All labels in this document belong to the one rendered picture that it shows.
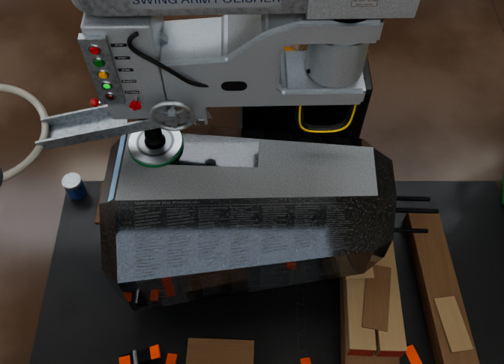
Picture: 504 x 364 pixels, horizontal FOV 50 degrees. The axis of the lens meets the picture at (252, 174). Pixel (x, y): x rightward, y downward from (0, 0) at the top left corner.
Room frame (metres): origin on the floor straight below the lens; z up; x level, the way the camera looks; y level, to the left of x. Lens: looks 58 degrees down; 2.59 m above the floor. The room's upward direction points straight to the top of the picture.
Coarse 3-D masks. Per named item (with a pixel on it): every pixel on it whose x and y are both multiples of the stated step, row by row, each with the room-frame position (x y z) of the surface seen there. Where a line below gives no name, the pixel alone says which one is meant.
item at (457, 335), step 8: (448, 296) 0.88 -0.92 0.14; (440, 304) 0.84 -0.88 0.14; (448, 304) 0.84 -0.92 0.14; (456, 304) 0.84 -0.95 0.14; (440, 312) 0.80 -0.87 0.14; (448, 312) 0.80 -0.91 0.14; (456, 312) 0.80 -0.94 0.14; (440, 320) 0.77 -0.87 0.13; (448, 320) 0.76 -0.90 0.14; (456, 320) 0.76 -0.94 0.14; (448, 328) 0.73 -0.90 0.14; (456, 328) 0.73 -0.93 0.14; (464, 328) 0.73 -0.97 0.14; (448, 336) 0.69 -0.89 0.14; (456, 336) 0.69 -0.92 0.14; (464, 336) 0.69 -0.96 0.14; (448, 344) 0.66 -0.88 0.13; (456, 344) 0.66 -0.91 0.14; (464, 344) 0.66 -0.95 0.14
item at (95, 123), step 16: (80, 112) 1.31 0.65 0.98; (96, 112) 1.31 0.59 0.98; (208, 112) 1.21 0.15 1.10; (64, 128) 1.28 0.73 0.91; (80, 128) 1.26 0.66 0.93; (96, 128) 1.25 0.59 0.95; (112, 128) 1.20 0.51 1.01; (128, 128) 1.20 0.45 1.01; (144, 128) 1.20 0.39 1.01; (48, 144) 1.20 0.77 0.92; (64, 144) 1.20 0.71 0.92
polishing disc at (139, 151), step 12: (144, 132) 1.31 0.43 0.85; (168, 132) 1.31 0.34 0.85; (180, 132) 1.31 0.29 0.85; (132, 144) 1.25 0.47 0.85; (144, 144) 1.25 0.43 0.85; (168, 144) 1.25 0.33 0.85; (180, 144) 1.25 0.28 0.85; (144, 156) 1.19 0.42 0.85; (156, 156) 1.19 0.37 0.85; (168, 156) 1.19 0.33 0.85
